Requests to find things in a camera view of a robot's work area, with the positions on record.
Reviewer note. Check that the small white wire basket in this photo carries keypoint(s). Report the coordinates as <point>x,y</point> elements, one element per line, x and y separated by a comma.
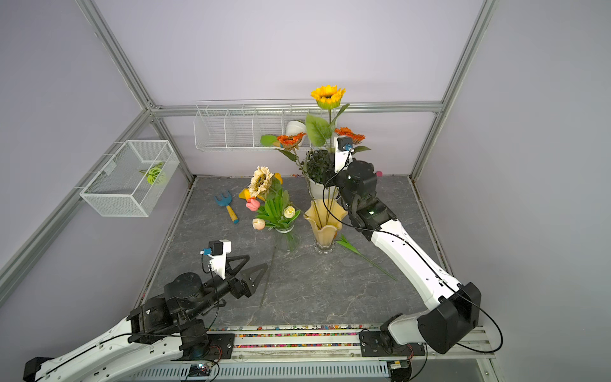
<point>120,190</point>

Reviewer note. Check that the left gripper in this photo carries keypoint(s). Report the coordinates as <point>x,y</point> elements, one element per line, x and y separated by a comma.
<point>241,289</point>

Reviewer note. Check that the yellow toy shovel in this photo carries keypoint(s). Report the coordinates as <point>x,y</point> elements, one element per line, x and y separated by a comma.
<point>245,194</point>

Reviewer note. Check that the clear glass vase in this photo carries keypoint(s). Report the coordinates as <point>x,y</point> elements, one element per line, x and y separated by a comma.
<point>286,238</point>

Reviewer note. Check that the white empty pot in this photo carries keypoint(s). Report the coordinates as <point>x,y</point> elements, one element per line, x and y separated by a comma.
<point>295,127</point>

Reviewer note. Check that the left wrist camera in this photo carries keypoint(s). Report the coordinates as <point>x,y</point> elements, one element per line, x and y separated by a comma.
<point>214,258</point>

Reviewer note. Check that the blue toy rake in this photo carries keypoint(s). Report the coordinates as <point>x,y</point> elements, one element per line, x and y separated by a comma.
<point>224,199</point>

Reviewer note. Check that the potted green plant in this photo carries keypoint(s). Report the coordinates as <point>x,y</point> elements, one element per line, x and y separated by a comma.
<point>319,167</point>

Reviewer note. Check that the yellow gerbera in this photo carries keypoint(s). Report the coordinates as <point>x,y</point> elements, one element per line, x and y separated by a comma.
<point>328,98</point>

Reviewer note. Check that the white tulip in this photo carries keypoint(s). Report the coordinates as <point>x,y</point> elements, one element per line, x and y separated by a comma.
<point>290,214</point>

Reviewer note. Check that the long white wire basket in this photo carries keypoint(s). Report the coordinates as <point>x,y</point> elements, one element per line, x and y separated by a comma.
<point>238,125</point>

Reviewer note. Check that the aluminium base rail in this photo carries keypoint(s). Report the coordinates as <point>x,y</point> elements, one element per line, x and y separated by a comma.
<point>349,353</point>

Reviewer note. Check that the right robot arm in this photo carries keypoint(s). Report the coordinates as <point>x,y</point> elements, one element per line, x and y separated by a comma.
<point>452,308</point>

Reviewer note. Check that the pink tulip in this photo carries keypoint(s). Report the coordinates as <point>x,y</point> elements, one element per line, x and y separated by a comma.
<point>252,205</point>
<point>260,224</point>

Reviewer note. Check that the yellow fluted vase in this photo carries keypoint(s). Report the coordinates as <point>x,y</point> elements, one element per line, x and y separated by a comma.
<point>325,218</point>

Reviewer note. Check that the green toy shovel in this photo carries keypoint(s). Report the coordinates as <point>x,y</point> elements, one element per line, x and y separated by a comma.
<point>269,141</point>

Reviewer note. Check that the orange gerbera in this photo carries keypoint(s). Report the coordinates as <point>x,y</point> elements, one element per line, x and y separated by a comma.
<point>351,135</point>
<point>289,147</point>

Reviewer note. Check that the yellow sunflower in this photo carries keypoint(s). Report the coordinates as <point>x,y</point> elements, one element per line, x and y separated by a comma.
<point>268,277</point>

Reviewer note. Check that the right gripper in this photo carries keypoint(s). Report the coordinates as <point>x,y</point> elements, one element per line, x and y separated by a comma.
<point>331,179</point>

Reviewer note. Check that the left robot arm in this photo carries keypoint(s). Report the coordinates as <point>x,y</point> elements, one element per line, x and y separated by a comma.
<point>167,327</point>

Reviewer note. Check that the cream gerbera flower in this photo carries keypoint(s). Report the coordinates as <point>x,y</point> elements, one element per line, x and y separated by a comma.
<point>260,185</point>

